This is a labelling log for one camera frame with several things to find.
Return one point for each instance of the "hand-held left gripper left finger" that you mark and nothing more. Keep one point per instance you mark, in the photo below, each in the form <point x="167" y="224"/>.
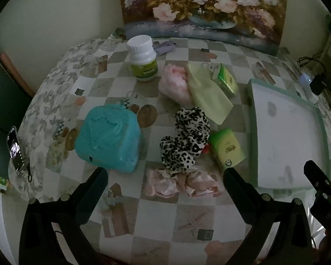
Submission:
<point x="95" y="182"/>

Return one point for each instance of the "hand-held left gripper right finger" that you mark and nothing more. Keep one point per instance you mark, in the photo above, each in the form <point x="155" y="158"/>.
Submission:
<point x="235" y="187"/>

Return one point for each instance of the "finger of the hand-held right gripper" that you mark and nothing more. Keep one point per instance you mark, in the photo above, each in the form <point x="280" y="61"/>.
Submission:
<point x="317" y="176"/>

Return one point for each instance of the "large green tissue pack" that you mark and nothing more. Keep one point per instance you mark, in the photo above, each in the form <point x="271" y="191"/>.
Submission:
<point x="227" y="149"/>

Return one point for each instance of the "white tray with green rim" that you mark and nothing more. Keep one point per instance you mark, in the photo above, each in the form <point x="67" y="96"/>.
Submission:
<point x="286" y="132"/>

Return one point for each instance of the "leopard print cloth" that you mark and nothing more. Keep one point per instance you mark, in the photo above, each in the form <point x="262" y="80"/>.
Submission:
<point x="187" y="138"/>

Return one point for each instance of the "pink satin scrunchie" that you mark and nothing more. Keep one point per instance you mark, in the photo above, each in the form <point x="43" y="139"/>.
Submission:
<point x="165" y="183"/>

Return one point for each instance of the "light green cloth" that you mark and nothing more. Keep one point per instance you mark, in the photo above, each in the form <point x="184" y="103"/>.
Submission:
<point x="207" y="96"/>

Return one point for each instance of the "small green tissue pack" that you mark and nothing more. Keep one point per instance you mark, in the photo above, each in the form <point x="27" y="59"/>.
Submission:
<point x="226" y="81"/>

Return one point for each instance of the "pink fluffy cloth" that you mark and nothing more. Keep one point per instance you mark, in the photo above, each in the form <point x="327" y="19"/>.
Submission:
<point x="173" y="85"/>

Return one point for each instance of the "purple patterned cloth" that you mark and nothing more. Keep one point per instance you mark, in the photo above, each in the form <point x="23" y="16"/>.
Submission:
<point x="165" y="47"/>

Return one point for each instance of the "checkered tablecloth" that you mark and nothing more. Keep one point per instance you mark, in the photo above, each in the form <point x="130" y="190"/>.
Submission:
<point x="154" y="226"/>

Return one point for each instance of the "smartphone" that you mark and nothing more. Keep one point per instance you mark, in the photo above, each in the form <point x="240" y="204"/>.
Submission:
<point x="15" y="151"/>

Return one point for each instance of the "black power adapter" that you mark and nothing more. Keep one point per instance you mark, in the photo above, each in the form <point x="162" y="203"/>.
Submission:
<point x="318" y="84"/>

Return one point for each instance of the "white device with light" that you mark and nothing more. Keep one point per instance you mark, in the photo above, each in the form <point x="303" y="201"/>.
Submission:
<point x="306" y="82"/>

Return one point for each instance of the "dark green panel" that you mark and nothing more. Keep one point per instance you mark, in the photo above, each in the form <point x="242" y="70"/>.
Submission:
<point x="2" y="110"/>

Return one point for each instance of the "white pill bottle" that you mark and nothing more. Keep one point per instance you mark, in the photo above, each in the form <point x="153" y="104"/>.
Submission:
<point x="142" y="58"/>

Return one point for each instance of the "floral painting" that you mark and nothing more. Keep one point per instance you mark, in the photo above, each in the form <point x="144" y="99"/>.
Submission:
<point x="204" y="5"/>

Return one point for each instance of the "brown wooden rail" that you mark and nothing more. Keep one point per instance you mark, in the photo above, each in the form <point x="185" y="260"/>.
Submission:
<point x="16" y="71"/>

